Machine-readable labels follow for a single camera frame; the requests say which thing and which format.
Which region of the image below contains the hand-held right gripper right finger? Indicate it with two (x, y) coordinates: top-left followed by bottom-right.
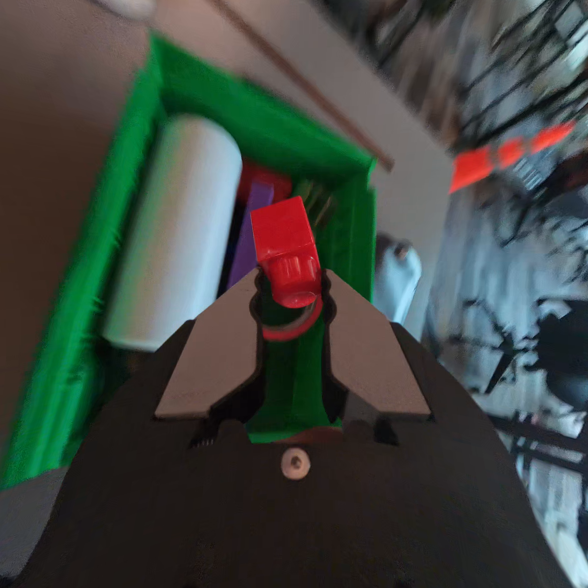
(323, 269), (433, 423)

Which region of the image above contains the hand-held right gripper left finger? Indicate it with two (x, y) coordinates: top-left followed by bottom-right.
(154, 268), (265, 421)

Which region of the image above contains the red plastic connector block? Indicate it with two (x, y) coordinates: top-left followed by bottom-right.
(250, 196), (322, 309)

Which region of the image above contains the green plastic bin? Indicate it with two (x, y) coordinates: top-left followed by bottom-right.
(0, 32), (378, 490)

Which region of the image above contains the red round object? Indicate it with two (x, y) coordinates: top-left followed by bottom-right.
(238, 161), (295, 208)

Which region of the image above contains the light grey chair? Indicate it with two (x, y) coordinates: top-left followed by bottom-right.
(373, 233), (422, 324)

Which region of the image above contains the purple block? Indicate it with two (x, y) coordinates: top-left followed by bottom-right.
(227, 181), (276, 291)

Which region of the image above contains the white paper roll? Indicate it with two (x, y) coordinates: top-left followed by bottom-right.
(101, 114), (243, 353)

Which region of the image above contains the black office chair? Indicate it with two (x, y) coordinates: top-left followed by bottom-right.
(487, 294), (588, 414)

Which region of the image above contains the orange traffic cone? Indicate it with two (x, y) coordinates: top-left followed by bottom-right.
(448, 120), (577, 194)

